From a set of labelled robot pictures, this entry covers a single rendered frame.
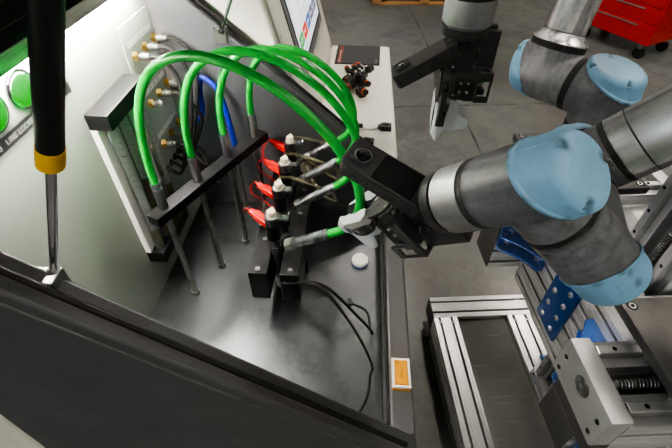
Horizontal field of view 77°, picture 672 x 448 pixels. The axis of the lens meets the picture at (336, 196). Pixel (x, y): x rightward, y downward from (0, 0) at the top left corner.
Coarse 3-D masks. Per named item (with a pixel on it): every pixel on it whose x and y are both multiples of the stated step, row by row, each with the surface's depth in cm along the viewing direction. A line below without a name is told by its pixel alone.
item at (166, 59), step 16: (160, 64) 56; (224, 64) 52; (240, 64) 52; (144, 80) 59; (256, 80) 52; (144, 96) 61; (288, 96) 52; (304, 112) 53; (144, 128) 66; (320, 128) 54; (144, 144) 68; (336, 144) 54; (144, 160) 70
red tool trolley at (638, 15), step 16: (608, 0) 382; (624, 0) 370; (640, 0) 359; (656, 0) 349; (608, 16) 386; (624, 16) 375; (640, 16) 363; (656, 16) 352; (624, 32) 378; (640, 32) 367; (656, 32) 360; (640, 48) 374; (656, 48) 394
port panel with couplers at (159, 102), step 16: (144, 16) 83; (128, 32) 78; (144, 32) 83; (128, 48) 78; (144, 48) 83; (128, 64) 79; (144, 64) 84; (160, 80) 91; (160, 96) 90; (160, 112) 92; (176, 112) 100; (160, 128) 92; (176, 128) 100; (160, 144) 92
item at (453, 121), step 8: (456, 104) 71; (448, 112) 72; (456, 112) 72; (432, 120) 76; (448, 120) 74; (456, 120) 74; (464, 120) 73; (432, 128) 75; (440, 128) 74; (448, 128) 75; (456, 128) 75; (432, 136) 78
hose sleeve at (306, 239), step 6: (306, 234) 69; (312, 234) 68; (318, 234) 67; (324, 234) 67; (294, 240) 70; (300, 240) 70; (306, 240) 69; (312, 240) 68; (318, 240) 68; (324, 240) 67; (294, 246) 71; (300, 246) 71
